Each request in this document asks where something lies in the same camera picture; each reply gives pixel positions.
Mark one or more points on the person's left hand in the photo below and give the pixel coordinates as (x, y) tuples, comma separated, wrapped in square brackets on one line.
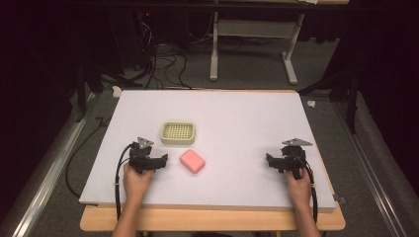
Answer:
[(135, 182)]

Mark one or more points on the person's right hand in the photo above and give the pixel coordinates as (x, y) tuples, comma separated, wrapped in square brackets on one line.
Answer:
[(299, 191)]

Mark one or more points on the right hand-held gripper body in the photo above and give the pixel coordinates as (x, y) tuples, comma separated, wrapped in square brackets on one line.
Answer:
[(294, 158)]

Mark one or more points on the crumpled white paper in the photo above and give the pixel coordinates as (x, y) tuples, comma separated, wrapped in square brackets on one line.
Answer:
[(116, 92)]

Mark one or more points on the cream slotted soap dish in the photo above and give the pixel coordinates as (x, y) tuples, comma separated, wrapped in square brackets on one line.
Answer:
[(178, 133)]

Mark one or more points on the white foam board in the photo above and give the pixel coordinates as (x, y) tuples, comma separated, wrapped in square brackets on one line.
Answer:
[(237, 125)]

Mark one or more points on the pink soap bar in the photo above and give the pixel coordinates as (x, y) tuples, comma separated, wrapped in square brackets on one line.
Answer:
[(192, 161)]

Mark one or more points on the white metal desk frame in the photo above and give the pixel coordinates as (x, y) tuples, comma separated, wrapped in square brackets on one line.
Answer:
[(257, 29)]

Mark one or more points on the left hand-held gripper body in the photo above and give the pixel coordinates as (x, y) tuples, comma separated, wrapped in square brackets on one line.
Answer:
[(140, 157)]

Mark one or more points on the silver floor rail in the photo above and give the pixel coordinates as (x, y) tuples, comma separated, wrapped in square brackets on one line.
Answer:
[(49, 171), (372, 184)]

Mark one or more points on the small white paper scrap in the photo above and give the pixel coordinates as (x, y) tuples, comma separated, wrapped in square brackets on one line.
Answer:
[(311, 103)]

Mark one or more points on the black metal stand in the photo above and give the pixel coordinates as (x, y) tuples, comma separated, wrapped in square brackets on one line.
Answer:
[(351, 98)]

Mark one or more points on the grey tape piece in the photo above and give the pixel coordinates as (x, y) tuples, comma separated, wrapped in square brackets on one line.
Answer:
[(339, 199)]

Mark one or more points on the wooden table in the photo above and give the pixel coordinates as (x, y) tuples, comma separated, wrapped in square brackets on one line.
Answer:
[(210, 220)]

